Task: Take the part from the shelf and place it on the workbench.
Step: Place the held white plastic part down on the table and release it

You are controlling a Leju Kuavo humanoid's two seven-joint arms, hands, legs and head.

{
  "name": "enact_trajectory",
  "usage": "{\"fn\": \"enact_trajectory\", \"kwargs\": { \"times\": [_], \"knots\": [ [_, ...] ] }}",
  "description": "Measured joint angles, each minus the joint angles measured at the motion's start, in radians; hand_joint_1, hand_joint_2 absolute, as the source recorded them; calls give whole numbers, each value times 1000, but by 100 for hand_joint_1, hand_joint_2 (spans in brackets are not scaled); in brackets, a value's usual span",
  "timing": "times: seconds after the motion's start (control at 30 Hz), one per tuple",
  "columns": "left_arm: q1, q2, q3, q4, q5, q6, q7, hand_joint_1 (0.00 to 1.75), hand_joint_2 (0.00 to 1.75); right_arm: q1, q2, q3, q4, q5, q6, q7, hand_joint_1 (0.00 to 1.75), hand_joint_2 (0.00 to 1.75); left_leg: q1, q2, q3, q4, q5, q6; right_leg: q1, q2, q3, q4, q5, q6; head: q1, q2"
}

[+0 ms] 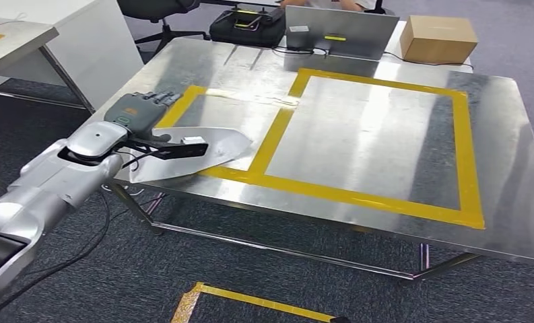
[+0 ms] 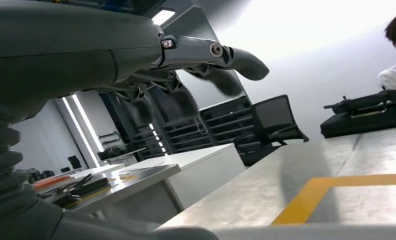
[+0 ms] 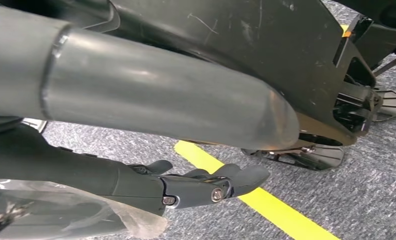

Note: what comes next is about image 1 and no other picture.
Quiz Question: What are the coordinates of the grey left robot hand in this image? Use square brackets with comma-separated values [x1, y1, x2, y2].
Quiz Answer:
[104, 91, 184, 143]

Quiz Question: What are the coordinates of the white plastic car part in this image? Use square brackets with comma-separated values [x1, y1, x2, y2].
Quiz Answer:
[125, 126, 254, 185]

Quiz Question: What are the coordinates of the steel workbench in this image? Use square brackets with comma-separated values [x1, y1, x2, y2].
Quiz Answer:
[84, 36, 534, 283]

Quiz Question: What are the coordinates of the black office chair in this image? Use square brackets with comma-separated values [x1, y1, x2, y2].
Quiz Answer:
[116, 0, 212, 57]

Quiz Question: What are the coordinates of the steel table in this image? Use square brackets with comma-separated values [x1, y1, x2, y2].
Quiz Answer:
[0, 15, 97, 115]

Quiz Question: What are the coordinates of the yellow tape double rectangle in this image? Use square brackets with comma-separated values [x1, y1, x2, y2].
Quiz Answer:
[154, 67, 487, 231]

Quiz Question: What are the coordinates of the grey laptop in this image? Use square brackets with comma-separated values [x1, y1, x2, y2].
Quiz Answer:
[283, 5, 401, 63]

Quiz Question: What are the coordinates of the cardboard box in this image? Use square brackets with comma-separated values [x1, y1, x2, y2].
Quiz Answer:
[399, 14, 479, 65]

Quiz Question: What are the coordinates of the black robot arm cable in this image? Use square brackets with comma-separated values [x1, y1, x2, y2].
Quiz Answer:
[0, 189, 112, 321]

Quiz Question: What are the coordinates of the black laptop cable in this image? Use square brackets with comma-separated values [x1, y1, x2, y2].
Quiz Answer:
[381, 50, 463, 69]

